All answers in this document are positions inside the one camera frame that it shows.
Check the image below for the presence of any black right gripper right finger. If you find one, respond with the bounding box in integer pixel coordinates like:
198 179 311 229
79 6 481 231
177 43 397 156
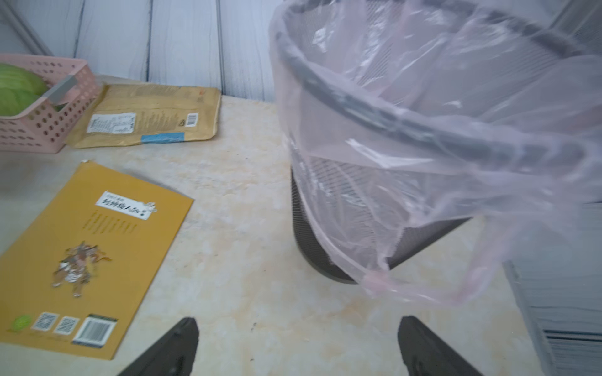
398 316 482 376

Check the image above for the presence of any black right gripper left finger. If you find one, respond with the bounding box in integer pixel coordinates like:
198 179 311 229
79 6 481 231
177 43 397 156
119 317 199 376

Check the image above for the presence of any illustrated children's story book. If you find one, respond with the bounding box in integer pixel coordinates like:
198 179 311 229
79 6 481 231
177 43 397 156
1 161 192 360

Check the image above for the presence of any pink plastic bin liner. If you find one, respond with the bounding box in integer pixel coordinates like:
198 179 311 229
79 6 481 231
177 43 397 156
269 0 602 306

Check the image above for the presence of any black mesh trash bin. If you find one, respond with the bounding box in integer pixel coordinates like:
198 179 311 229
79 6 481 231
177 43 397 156
274 0 589 285

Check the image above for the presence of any pink perforated plastic basket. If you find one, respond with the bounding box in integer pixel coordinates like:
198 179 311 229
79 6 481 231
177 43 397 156
1 53 100 154

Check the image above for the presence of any large green cabbage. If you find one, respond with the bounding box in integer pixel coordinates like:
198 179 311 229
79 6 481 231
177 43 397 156
1 64 49 117

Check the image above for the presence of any aluminium frame post left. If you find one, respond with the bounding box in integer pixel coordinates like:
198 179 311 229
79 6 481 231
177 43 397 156
1 0 53 56

